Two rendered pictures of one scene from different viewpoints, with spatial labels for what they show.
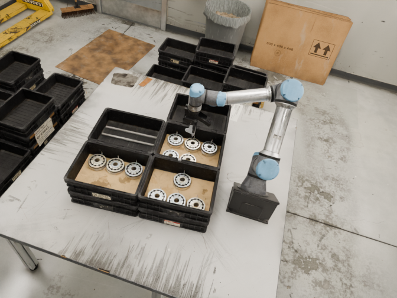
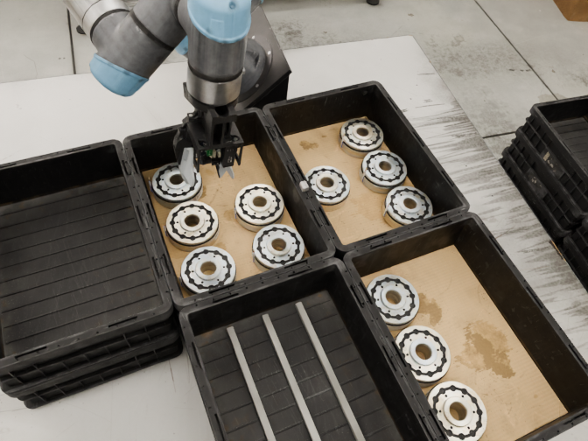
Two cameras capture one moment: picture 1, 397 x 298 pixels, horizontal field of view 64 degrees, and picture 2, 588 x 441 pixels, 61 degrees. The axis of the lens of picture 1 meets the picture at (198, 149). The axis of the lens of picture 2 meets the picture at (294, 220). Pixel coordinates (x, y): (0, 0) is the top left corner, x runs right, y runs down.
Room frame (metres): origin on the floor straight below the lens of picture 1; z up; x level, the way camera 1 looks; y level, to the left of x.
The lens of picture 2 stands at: (1.50, 0.59, 1.69)
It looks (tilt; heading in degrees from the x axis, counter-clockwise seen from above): 56 degrees down; 236
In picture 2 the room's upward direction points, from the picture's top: 10 degrees clockwise
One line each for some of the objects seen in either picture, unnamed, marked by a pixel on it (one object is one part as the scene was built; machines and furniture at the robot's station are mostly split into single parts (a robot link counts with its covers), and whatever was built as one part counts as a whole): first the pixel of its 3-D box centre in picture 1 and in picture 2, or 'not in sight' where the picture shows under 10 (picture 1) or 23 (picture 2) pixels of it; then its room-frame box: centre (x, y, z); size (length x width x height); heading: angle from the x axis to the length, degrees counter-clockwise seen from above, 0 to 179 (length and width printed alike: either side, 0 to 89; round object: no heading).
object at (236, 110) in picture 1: (221, 107); not in sight; (1.97, -0.12, 0.70); 0.33 x 0.23 x 0.01; 81
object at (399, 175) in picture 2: (176, 200); (384, 167); (0.93, 0.06, 0.86); 0.10 x 0.10 x 0.01
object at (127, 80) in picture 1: (123, 78); not in sight; (2.08, 0.71, 0.71); 0.22 x 0.19 x 0.01; 81
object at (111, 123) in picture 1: (128, 136); (304, 402); (1.32, 0.45, 0.87); 0.40 x 0.30 x 0.11; 87
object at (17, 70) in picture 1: (19, 86); not in sight; (2.12, 1.72, 0.37); 0.40 x 0.30 x 0.45; 172
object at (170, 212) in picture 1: (179, 188); (355, 173); (1.01, 0.06, 0.87); 0.40 x 0.30 x 0.11; 87
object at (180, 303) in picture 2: (191, 145); (223, 196); (1.31, 0.05, 0.92); 0.40 x 0.30 x 0.02; 87
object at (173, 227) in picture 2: (192, 143); (192, 222); (1.37, 0.04, 0.86); 0.10 x 0.10 x 0.01
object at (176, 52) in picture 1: (178, 61); not in sight; (3.08, 0.41, 0.31); 0.40 x 0.30 x 0.34; 82
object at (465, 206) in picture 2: (180, 183); (360, 158); (1.01, 0.06, 0.92); 0.40 x 0.30 x 0.02; 87
